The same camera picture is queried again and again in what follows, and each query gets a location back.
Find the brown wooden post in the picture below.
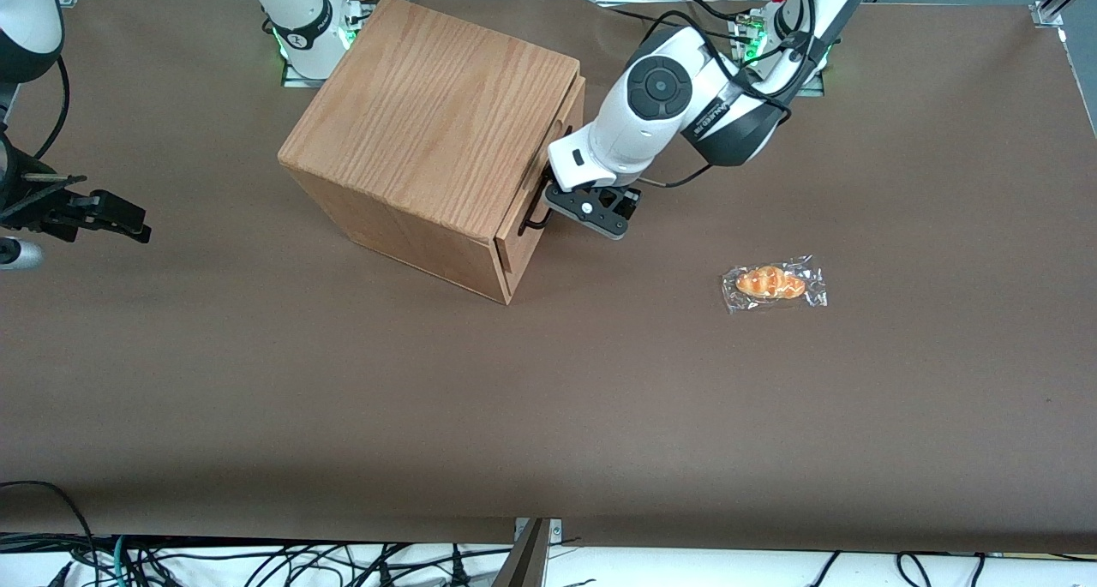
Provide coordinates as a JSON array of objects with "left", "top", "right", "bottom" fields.
[{"left": 492, "top": 518, "right": 550, "bottom": 587}]

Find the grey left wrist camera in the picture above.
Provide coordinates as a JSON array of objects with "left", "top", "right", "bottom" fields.
[{"left": 546, "top": 184, "right": 642, "bottom": 241}]

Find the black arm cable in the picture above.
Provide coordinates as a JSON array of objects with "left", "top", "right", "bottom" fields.
[
  {"left": 632, "top": 0, "right": 817, "bottom": 190},
  {"left": 30, "top": 54, "right": 71, "bottom": 164}
]

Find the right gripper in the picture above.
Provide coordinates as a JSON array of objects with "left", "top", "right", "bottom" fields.
[{"left": 0, "top": 133, "right": 151, "bottom": 244}]

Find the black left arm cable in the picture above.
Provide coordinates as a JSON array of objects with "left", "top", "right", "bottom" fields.
[{"left": 632, "top": 0, "right": 817, "bottom": 190}]

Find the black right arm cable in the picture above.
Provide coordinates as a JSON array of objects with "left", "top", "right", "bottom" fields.
[{"left": 30, "top": 54, "right": 71, "bottom": 164}]

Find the wooden drawer cabinet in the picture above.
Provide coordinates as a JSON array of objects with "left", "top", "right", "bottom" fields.
[{"left": 277, "top": 0, "right": 582, "bottom": 307}]

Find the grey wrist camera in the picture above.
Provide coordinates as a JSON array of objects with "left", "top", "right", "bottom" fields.
[
  {"left": 546, "top": 184, "right": 642, "bottom": 241},
  {"left": 0, "top": 237, "right": 44, "bottom": 271}
]

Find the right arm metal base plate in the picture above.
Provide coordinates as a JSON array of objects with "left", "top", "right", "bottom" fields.
[{"left": 281, "top": 54, "right": 345, "bottom": 87}]

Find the black cable lying on table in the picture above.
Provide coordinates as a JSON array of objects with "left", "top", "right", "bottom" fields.
[{"left": 598, "top": 0, "right": 748, "bottom": 38}]

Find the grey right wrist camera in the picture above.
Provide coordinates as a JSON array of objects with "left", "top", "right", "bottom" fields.
[{"left": 0, "top": 237, "right": 44, "bottom": 271}]

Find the black metal drawer handle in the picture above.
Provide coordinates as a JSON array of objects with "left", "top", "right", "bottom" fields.
[{"left": 517, "top": 123, "right": 573, "bottom": 231}]

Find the wooden drawer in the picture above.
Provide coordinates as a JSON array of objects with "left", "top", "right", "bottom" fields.
[{"left": 495, "top": 73, "right": 589, "bottom": 273}]

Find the plastic-wrapped bread roll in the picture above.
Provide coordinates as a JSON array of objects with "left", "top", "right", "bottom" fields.
[{"left": 722, "top": 255, "right": 829, "bottom": 315}]

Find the black looped floor cable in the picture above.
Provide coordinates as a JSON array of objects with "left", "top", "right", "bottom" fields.
[{"left": 0, "top": 481, "right": 97, "bottom": 587}]

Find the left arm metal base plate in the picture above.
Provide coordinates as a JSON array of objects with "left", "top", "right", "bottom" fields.
[{"left": 733, "top": 17, "right": 826, "bottom": 98}]

